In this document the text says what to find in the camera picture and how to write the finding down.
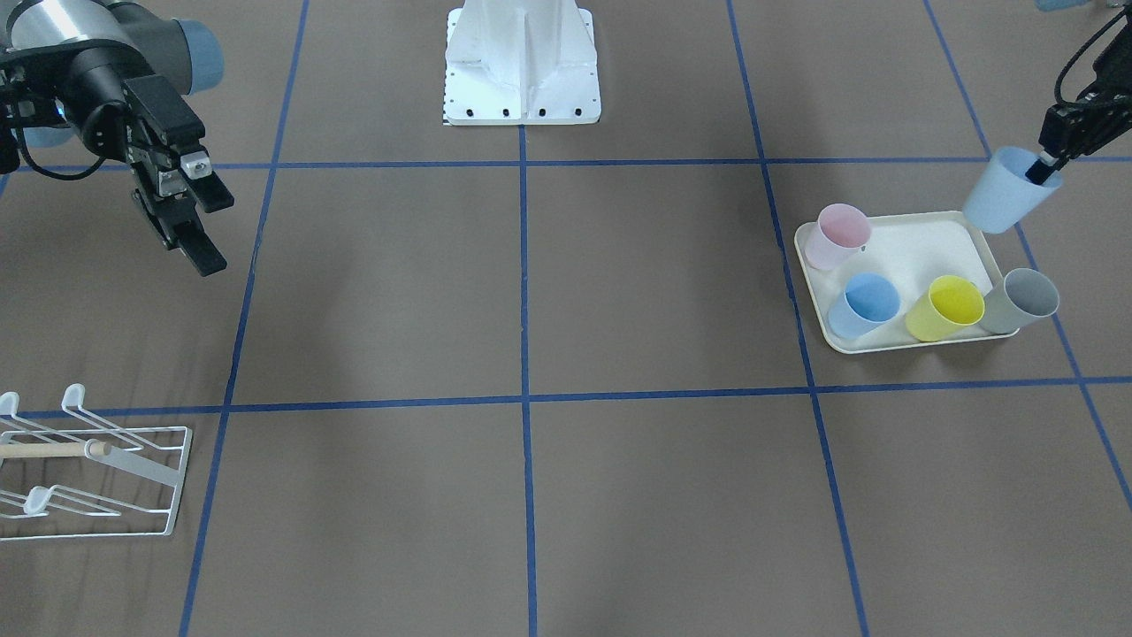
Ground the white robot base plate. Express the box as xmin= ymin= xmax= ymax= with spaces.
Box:
xmin=441 ymin=1 xmax=602 ymax=127

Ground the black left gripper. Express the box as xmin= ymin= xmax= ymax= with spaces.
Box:
xmin=1026 ymin=31 xmax=1131 ymax=186

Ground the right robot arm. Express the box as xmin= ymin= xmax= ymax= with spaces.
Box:
xmin=1 ymin=1 xmax=234 ymax=277

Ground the light blue cup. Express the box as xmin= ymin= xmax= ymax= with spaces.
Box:
xmin=960 ymin=146 xmax=1064 ymax=234
xmin=826 ymin=272 xmax=901 ymax=341

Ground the cream plastic tray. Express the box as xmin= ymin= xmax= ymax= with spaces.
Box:
xmin=801 ymin=210 xmax=1006 ymax=355

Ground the white wire cup rack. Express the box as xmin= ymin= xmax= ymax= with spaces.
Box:
xmin=1 ymin=384 xmax=194 ymax=543

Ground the grey plastic cup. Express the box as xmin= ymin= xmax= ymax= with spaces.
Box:
xmin=978 ymin=269 xmax=1062 ymax=334

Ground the pink plastic cup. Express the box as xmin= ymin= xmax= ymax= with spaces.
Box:
xmin=801 ymin=203 xmax=872 ymax=272

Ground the yellow plastic cup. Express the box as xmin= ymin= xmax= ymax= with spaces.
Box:
xmin=903 ymin=275 xmax=985 ymax=342

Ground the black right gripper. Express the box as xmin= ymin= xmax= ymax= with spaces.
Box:
xmin=3 ymin=44 xmax=235 ymax=277

